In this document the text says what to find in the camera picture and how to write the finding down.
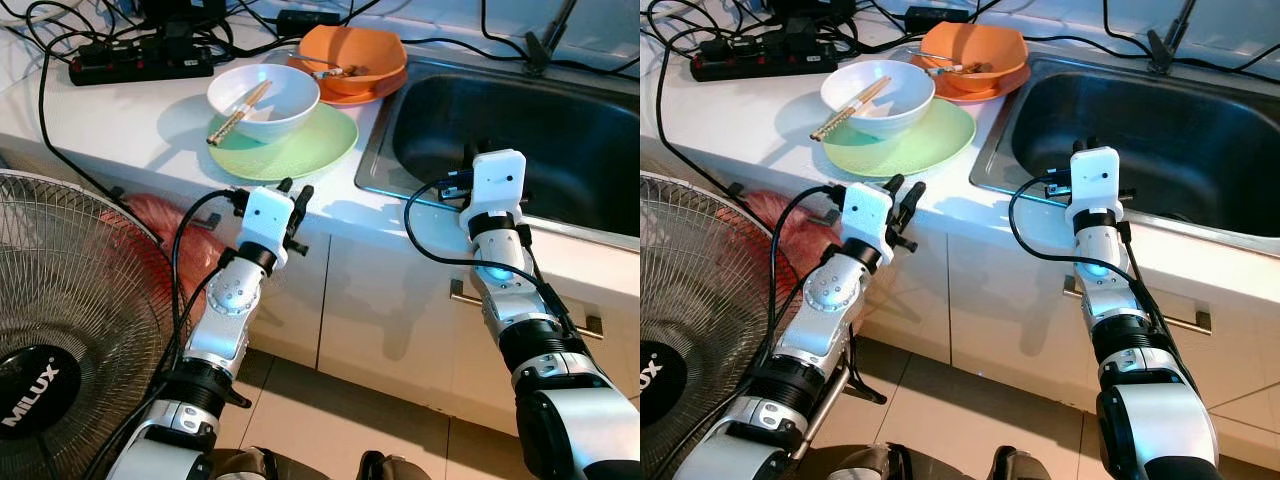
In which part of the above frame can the white ribbed bowl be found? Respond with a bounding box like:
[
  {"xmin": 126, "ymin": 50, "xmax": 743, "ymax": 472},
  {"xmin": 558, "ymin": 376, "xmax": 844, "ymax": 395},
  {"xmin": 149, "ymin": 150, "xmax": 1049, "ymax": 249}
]
[
  {"xmin": 820, "ymin": 60, "xmax": 936, "ymax": 139},
  {"xmin": 206, "ymin": 65, "xmax": 321, "ymax": 144}
]

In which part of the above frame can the light green plate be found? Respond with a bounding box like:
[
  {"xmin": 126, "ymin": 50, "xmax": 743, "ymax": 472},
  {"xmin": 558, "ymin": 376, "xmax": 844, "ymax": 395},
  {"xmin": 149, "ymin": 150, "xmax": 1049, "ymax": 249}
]
[
  {"xmin": 207, "ymin": 100, "xmax": 359, "ymax": 183},
  {"xmin": 822, "ymin": 97, "xmax": 978, "ymax": 179}
]

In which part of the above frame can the stainless steel sink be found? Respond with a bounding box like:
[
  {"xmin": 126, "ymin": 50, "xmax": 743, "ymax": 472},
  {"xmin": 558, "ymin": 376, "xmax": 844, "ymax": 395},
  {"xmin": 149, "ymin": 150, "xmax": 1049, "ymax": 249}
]
[
  {"xmin": 355, "ymin": 55, "xmax": 641, "ymax": 251},
  {"xmin": 970, "ymin": 52, "xmax": 1280, "ymax": 259}
]

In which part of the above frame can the chrome sink faucet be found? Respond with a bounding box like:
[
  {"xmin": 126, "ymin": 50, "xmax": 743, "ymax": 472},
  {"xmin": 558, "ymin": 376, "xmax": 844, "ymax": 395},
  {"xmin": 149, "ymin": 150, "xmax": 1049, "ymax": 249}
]
[
  {"xmin": 525, "ymin": 0, "xmax": 581, "ymax": 78},
  {"xmin": 1147, "ymin": 0, "xmax": 1201, "ymax": 76}
]

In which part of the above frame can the pink plastic bag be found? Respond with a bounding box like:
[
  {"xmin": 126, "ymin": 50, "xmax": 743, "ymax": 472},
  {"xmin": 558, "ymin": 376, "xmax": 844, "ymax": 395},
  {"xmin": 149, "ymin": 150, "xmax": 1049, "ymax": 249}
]
[
  {"xmin": 740, "ymin": 190, "xmax": 841, "ymax": 301},
  {"xmin": 120, "ymin": 193, "xmax": 231, "ymax": 331}
]

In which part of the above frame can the orange plate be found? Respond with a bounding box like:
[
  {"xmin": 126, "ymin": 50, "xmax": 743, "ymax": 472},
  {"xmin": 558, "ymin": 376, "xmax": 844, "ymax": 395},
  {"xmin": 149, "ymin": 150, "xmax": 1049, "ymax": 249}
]
[
  {"xmin": 910, "ymin": 52, "xmax": 1031, "ymax": 104},
  {"xmin": 287, "ymin": 55, "xmax": 409, "ymax": 108}
]

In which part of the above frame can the white sink cabinet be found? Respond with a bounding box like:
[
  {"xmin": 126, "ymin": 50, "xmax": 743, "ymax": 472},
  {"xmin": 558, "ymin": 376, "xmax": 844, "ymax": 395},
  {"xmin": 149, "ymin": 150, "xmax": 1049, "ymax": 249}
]
[
  {"xmin": 640, "ymin": 150, "xmax": 1280, "ymax": 441},
  {"xmin": 0, "ymin": 150, "xmax": 641, "ymax": 441}
]

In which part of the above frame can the orange square bowl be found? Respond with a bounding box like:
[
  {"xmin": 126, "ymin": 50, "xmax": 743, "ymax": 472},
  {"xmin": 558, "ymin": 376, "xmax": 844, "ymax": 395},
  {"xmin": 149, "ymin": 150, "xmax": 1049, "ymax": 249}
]
[
  {"xmin": 922, "ymin": 22, "xmax": 1031, "ymax": 83},
  {"xmin": 298, "ymin": 25, "xmax": 409, "ymax": 86}
]

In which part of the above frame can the black power adapter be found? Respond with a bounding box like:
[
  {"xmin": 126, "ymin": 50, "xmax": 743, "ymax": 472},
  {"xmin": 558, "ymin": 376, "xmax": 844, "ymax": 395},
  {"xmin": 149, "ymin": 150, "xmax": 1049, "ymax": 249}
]
[
  {"xmin": 903, "ymin": 6, "xmax": 969, "ymax": 33},
  {"xmin": 275, "ymin": 10, "xmax": 341, "ymax": 39}
]

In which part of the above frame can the black power strip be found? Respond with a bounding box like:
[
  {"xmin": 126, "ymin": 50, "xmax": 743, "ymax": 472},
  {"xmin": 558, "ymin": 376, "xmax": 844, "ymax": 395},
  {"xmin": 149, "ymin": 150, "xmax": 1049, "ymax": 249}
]
[
  {"xmin": 68, "ymin": 45, "xmax": 216, "ymax": 88},
  {"xmin": 690, "ymin": 40, "xmax": 831, "ymax": 83}
]

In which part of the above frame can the black box device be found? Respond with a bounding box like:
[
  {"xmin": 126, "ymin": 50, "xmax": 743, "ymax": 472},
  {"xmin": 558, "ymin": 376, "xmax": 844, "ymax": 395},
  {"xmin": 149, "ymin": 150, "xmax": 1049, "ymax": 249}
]
[
  {"xmin": 770, "ymin": 0, "xmax": 856, "ymax": 26},
  {"xmin": 140, "ymin": 0, "xmax": 229, "ymax": 29}
]

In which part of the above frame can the grey Milux standing fan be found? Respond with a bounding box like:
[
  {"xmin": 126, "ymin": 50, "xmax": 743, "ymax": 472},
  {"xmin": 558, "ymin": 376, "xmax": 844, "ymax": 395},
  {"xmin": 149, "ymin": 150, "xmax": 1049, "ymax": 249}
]
[
  {"xmin": 0, "ymin": 168, "xmax": 191, "ymax": 480},
  {"xmin": 640, "ymin": 170, "xmax": 801, "ymax": 480}
]

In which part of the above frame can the dark grey robot left leg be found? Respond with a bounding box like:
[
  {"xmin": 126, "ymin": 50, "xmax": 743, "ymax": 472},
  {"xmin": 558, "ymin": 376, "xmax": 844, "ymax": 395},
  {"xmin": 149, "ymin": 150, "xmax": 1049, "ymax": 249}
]
[
  {"xmin": 215, "ymin": 448, "xmax": 281, "ymax": 480},
  {"xmin": 835, "ymin": 445, "xmax": 911, "ymax": 480}
]

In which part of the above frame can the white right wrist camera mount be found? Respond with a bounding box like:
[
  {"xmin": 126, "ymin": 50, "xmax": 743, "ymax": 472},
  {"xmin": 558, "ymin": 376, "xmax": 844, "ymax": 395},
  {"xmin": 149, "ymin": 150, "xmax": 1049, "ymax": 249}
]
[
  {"xmin": 460, "ymin": 150, "xmax": 529, "ymax": 233},
  {"xmin": 1065, "ymin": 147, "xmax": 1121, "ymax": 226}
]

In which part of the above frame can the long black power cable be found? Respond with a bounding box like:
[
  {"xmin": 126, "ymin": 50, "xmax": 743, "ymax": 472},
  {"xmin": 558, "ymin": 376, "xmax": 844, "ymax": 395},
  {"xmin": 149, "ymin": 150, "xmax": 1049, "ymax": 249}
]
[
  {"xmin": 400, "ymin": 35, "xmax": 641, "ymax": 76},
  {"xmin": 1025, "ymin": 35, "xmax": 1280, "ymax": 73}
]

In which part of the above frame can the thick black power cable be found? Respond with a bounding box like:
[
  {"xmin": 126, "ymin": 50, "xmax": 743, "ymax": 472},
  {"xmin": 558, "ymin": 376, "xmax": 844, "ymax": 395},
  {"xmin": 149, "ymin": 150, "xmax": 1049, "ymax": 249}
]
[
  {"xmin": 655, "ymin": 50, "xmax": 746, "ymax": 196},
  {"xmin": 38, "ymin": 50, "xmax": 126, "ymax": 201}
]

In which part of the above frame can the silver bar door handle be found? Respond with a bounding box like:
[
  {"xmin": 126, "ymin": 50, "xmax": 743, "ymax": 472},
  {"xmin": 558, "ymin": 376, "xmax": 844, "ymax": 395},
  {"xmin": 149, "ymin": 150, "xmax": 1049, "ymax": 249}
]
[
  {"xmin": 1062, "ymin": 275, "xmax": 1213, "ymax": 336},
  {"xmin": 450, "ymin": 278, "xmax": 606, "ymax": 341}
]

